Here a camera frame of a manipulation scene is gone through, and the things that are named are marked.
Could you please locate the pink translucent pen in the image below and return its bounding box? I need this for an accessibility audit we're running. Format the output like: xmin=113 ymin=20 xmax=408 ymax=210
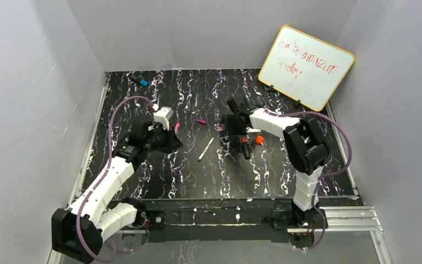
xmin=174 ymin=122 xmax=180 ymax=134

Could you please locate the white green-tipped pen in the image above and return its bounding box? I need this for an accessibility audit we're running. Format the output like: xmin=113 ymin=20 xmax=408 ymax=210
xmin=198 ymin=138 xmax=214 ymax=162

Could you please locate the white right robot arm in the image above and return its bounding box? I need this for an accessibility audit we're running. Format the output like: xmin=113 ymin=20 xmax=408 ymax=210
xmin=221 ymin=96 xmax=331 ymax=225

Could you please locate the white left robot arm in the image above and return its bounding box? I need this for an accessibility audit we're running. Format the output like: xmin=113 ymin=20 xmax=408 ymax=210
xmin=51 ymin=120 xmax=183 ymax=263

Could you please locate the blue pen cap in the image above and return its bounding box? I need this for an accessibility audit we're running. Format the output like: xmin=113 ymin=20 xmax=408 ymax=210
xmin=140 ymin=80 xmax=149 ymax=87

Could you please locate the black orange highlighter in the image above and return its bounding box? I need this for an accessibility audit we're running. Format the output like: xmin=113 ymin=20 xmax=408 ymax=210
xmin=241 ymin=137 xmax=251 ymax=160

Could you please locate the orange highlighter cap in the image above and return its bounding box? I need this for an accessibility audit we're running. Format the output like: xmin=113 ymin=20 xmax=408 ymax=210
xmin=255 ymin=136 xmax=264 ymax=145

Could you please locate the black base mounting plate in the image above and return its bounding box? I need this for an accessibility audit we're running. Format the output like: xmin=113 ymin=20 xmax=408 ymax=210
xmin=121 ymin=196 xmax=328 ymax=243

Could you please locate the yellow-framed whiteboard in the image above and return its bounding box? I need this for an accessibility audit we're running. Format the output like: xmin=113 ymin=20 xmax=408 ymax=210
xmin=258 ymin=25 xmax=356 ymax=112

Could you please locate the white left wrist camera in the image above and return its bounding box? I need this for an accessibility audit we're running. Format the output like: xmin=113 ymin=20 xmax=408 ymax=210
xmin=153 ymin=107 xmax=174 ymax=130

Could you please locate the aluminium rail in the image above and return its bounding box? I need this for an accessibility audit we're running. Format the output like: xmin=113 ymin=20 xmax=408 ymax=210
xmin=287 ymin=206 xmax=384 ymax=233

